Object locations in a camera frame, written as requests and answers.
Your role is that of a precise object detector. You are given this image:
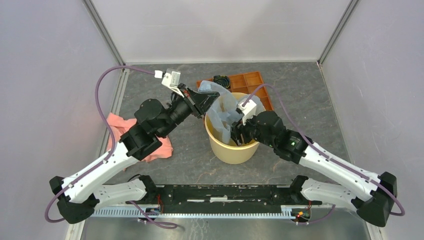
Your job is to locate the translucent blue plastic trash bag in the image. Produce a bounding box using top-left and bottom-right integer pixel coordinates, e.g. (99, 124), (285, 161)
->
(198, 80), (247, 147)

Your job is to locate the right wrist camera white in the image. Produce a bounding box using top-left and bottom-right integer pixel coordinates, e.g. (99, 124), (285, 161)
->
(236, 98), (258, 125)

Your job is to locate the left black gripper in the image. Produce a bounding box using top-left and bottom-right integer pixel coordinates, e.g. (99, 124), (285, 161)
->
(158, 83), (221, 138)

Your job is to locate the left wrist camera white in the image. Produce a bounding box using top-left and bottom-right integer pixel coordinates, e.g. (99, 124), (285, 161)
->
(154, 68), (185, 98)

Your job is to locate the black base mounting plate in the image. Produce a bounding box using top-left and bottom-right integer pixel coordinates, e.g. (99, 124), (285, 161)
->
(136, 175), (322, 214)

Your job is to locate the pink cloth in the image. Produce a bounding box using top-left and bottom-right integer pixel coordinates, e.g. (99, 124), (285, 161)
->
(106, 113), (174, 163)

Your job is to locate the yellow plastic trash bin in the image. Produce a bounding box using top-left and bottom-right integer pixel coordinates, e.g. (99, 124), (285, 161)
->
(203, 92), (266, 165)

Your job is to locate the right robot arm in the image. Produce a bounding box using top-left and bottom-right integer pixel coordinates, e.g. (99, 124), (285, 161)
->
(230, 109), (397, 228)

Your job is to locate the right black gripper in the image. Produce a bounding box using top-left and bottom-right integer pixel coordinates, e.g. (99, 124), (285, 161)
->
(227, 110), (276, 148)

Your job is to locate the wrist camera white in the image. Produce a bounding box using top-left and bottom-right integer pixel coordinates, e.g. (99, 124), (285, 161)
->
(236, 98), (258, 125)
(154, 68), (185, 98)

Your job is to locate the white slotted cable duct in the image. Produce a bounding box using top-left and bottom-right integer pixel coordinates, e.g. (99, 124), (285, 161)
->
(91, 206), (304, 220)

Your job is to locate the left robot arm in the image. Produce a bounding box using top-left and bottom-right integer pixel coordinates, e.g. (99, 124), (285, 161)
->
(49, 83), (220, 224)

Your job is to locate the orange wooden divided tray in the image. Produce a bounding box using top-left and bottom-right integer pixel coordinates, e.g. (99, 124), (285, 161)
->
(205, 71), (274, 111)

